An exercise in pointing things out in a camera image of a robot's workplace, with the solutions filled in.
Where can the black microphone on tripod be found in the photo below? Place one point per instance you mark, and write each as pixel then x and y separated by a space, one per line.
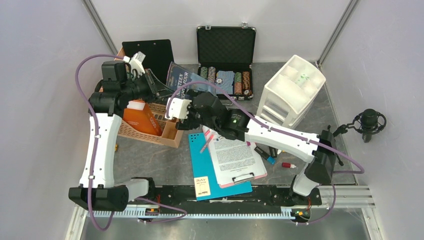
pixel 367 123

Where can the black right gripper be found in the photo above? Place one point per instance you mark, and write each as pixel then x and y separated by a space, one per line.
pixel 185 124

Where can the black blue-capped highlighter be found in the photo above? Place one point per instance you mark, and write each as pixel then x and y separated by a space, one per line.
pixel 266 156

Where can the black green-capped highlighter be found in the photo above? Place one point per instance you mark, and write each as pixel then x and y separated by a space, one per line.
pixel 273 152

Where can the pink clipboard with paper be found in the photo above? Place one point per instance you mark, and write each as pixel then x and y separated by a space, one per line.
pixel 234 161

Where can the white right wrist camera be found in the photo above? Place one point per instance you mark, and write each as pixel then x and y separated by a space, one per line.
pixel 177 108

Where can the white drawer organizer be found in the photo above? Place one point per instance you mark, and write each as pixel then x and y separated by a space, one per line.
pixel 289 94

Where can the orange Good Morning book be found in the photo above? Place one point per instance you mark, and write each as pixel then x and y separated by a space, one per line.
pixel 140 117

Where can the black clipboard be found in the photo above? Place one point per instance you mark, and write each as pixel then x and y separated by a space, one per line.
pixel 159 55

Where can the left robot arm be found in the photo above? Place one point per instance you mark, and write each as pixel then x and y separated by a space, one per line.
pixel 97 190

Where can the aluminium slotted rail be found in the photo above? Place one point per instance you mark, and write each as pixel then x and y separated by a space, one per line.
pixel 138 212

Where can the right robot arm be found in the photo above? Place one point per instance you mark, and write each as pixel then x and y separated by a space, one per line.
pixel 316 150

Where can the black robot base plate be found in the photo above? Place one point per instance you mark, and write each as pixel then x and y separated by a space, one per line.
pixel 271 194

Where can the small red-capped bottle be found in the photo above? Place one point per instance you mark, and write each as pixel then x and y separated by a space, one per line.
pixel 288 165

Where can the white pink-capped marker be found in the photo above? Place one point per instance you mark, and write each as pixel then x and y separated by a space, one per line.
pixel 208 132

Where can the clear pink pen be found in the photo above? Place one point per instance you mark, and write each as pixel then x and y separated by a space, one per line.
pixel 208 140

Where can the peach plastic file organizer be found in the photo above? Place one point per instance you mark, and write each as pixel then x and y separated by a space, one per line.
pixel 170 137

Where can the black poker chip case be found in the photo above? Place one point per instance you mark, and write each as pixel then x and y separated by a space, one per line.
pixel 225 56

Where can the Nineteen Eighty-Four dark book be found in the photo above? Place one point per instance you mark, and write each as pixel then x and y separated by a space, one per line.
pixel 178 76

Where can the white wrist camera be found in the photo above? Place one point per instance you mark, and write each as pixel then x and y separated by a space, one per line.
pixel 177 108
pixel 136 62

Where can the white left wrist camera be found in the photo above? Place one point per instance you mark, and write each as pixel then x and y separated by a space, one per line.
pixel 136 62

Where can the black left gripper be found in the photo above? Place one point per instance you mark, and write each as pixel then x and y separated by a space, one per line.
pixel 154 86

